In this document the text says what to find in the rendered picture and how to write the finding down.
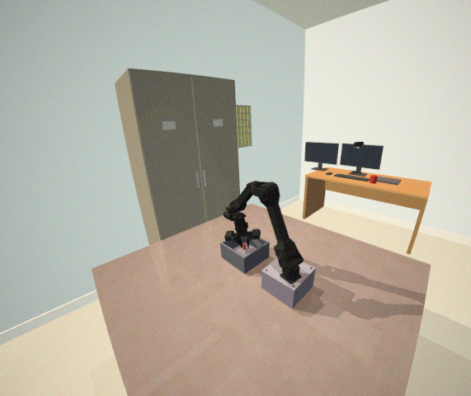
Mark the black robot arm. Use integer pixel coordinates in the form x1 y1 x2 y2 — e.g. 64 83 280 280
224 181 304 285

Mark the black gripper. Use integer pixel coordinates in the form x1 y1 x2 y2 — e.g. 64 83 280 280
224 222 261 248

